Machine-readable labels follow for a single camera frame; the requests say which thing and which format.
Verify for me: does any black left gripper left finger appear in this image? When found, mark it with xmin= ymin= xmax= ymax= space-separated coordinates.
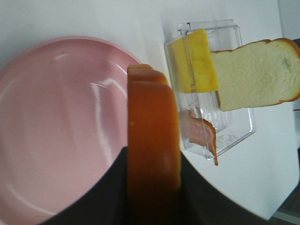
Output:
xmin=45 ymin=147 xmax=128 ymax=225

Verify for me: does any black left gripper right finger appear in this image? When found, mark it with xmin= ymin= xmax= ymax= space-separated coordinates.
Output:
xmin=180 ymin=154 xmax=269 ymax=225

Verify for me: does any bread slice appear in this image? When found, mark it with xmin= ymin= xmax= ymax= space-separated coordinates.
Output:
xmin=211 ymin=38 xmax=300 ymax=111
xmin=127 ymin=64 xmax=181 ymax=225

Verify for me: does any bacon strip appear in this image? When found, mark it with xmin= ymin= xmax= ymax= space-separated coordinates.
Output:
xmin=179 ymin=110 xmax=218 ymax=166

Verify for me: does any yellow cheese slice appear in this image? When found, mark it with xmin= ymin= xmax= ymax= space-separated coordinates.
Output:
xmin=171 ymin=29 xmax=219 ymax=94

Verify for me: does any pink round plate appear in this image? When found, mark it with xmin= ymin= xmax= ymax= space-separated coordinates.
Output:
xmin=0 ymin=36 xmax=139 ymax=225

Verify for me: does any clear right plastic tray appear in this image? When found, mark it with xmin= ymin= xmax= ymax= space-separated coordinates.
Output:
xmin=165 ymin=19 xmax=256 ymax=160

